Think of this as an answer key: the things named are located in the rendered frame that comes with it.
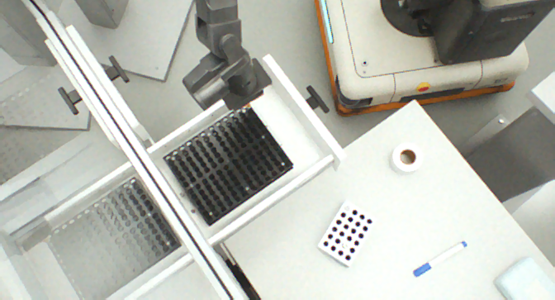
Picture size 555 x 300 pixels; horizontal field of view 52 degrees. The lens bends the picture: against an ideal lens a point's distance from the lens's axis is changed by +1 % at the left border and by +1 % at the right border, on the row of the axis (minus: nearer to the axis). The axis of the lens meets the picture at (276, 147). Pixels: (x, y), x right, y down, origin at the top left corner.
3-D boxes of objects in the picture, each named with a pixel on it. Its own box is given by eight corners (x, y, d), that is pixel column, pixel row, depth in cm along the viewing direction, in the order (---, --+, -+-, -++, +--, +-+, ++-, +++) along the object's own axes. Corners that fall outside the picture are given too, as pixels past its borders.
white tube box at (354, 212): (343, 202, 133) (345, 199, 129) (375, 221, 132) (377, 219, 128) (316, 247, 130) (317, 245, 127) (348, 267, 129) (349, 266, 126)
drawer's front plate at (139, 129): (87, 45, 138) (70, 23, 127) (150, 138, 132) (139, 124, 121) (81, 48, 138) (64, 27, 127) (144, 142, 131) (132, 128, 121)
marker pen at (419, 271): (462, 240, 131) (464, 240, 129) (466, 246, 130) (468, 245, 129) (411, 271, 129) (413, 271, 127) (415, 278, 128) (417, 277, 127)
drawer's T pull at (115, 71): (113, 56, 128) (111, 54, 127) (130, 81, 127) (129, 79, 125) (99, 64, 128) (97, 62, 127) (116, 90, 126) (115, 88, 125)
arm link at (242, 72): (257, 59, 100) (236, 37, 101) (226, 83, 99) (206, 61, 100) (260, 74, 107) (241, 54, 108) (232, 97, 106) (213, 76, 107)
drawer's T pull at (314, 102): (310, 86, 126) (310, 83, 125) (329, 111, 124) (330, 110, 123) (296, 94, 126) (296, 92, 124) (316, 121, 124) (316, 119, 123)
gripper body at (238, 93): (273, 85, 113) (271, 70, 106) (230, 112, 112) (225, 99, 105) (256, 60, 114) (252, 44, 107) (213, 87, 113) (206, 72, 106)
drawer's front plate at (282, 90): (269, 72, 136) (268, 52, 125) (342, 168, 129) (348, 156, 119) (263, 75, 135) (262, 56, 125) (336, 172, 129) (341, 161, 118)
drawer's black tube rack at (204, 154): (249, 110, 131) (247, 101, 125) (293, 170, 127) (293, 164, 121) (168, 164, 128) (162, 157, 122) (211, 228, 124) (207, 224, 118)
